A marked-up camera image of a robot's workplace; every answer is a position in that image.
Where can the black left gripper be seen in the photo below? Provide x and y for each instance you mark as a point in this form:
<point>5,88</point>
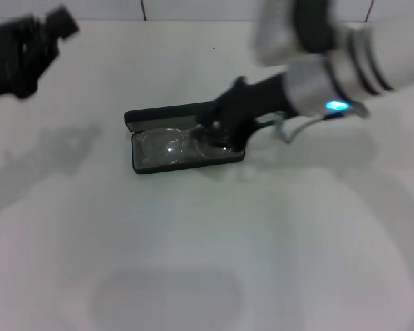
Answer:
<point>14,55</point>

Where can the black glasses case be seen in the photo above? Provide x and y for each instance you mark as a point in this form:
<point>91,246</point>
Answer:
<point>148,117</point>

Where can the clear white glasses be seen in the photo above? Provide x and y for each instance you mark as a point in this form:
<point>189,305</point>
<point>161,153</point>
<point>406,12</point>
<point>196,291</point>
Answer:
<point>169,148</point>

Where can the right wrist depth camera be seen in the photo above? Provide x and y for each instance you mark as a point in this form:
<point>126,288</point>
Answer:
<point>279,34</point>

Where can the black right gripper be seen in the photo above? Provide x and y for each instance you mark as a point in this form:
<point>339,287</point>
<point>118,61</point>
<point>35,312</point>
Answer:
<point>248,103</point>

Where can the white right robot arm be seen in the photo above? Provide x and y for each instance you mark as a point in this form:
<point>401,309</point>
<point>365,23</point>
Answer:
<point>400,51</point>

